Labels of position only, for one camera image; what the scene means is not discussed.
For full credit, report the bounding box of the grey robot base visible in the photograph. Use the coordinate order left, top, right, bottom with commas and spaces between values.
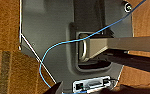
18, 0, 136, 94

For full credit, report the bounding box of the small white cable box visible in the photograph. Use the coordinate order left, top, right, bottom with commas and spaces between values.
71, 76, 113, 93

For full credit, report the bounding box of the thin blue cable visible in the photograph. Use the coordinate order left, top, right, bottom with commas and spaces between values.
39, 0, 149, 90

